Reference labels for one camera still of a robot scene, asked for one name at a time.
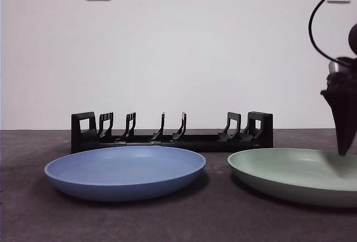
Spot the green round plate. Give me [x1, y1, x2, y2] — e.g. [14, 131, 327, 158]
[227, 147, 357, 209]

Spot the blue round plate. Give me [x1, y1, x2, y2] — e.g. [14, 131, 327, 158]
[44, 145, 207, 202]

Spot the black cable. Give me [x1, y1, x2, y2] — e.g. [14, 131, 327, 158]
[308, 0, 357, 67]

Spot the black plastic plate rack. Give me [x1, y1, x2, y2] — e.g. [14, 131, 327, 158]
[71, 111, 274, 154]

